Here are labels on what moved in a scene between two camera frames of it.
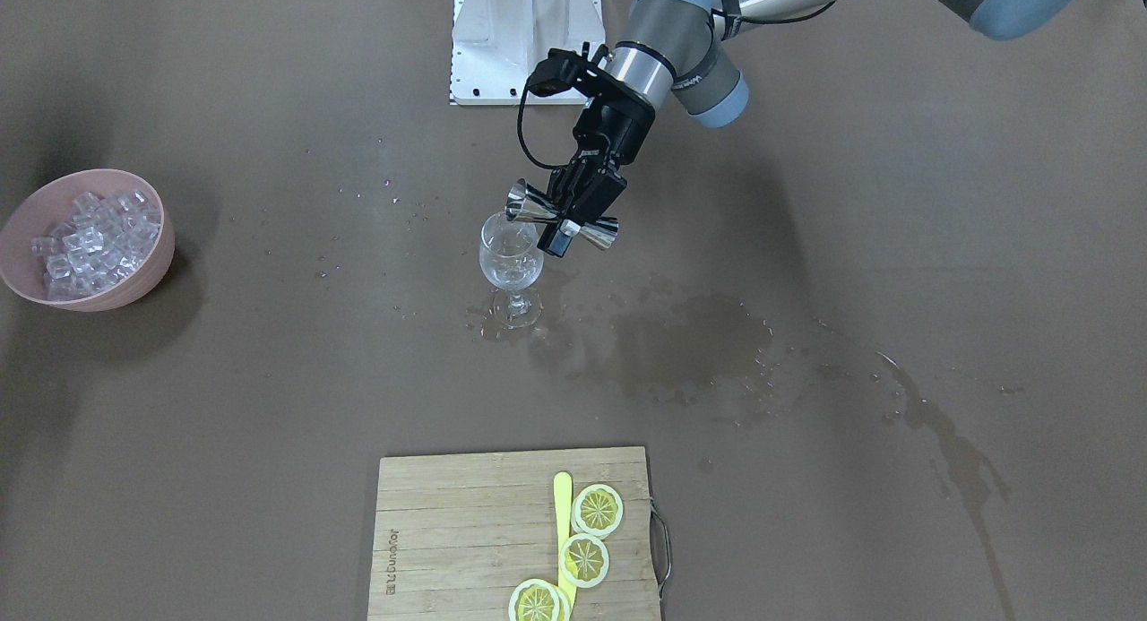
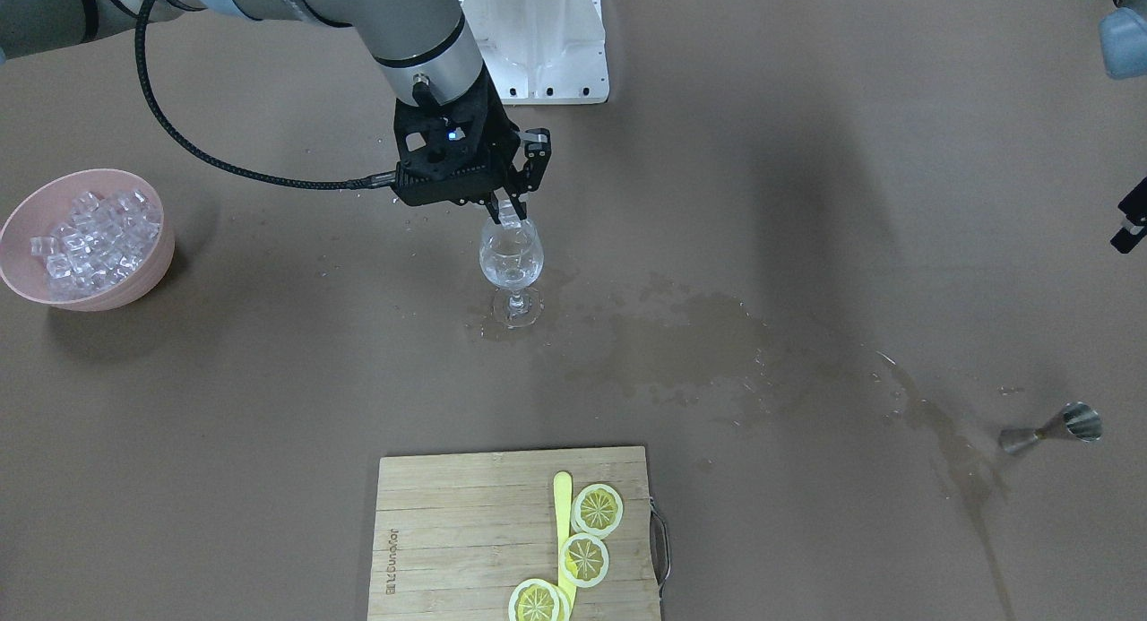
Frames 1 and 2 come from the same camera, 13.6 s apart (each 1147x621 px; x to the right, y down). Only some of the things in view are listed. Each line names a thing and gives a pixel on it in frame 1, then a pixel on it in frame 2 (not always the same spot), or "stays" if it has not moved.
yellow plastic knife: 563,494 stays
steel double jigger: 525,203 -> 1076,420
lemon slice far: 598,509 stays
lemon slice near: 537,599 stays
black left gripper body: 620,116 -> 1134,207
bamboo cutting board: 455,533 stays
